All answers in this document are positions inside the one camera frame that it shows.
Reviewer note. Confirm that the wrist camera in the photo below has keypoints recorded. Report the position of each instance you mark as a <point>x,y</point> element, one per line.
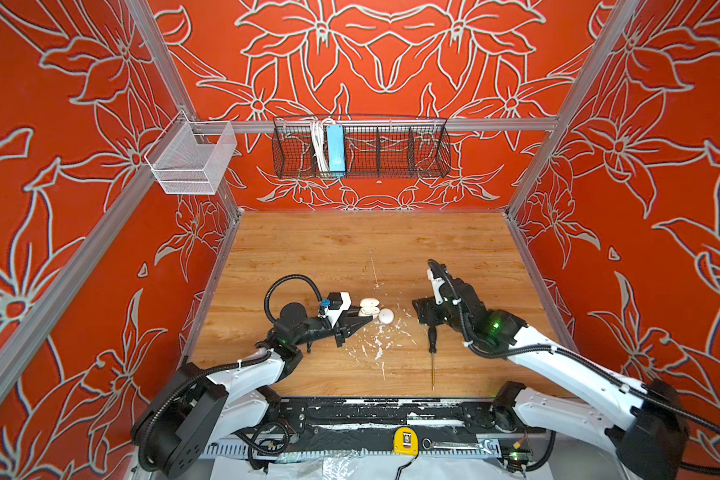
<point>436,274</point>
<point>338,300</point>

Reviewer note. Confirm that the yellow tape measure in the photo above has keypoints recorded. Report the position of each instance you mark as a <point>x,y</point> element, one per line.
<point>405,442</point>

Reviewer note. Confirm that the black wire wall basket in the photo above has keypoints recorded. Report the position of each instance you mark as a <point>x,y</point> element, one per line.
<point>376,147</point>

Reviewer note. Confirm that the silver wrench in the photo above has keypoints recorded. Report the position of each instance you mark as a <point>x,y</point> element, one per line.
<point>429,444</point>

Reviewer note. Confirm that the white earbud charging case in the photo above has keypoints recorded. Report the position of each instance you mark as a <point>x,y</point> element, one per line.
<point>370,307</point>

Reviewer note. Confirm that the light blue box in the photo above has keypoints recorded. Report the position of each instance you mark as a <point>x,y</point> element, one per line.
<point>336,149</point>

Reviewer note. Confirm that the clear plastic wall bin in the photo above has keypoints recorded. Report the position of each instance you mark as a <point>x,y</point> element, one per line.
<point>188,159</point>

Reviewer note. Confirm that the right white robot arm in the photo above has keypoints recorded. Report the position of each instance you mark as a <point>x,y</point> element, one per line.
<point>643,424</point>

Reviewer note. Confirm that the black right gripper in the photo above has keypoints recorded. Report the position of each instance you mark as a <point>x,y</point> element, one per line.
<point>426,306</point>

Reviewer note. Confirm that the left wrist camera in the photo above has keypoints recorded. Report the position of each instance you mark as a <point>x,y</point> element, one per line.
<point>338,300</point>

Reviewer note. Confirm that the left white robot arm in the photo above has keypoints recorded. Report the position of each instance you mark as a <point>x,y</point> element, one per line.
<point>199,406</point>

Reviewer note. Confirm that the black handled screwdriver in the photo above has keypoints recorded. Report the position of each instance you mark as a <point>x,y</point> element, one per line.
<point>432,348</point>

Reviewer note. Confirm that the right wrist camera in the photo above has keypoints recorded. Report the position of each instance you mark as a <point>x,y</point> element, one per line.
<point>436,274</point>

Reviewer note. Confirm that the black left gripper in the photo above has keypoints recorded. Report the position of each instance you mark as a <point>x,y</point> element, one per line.
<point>346,329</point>

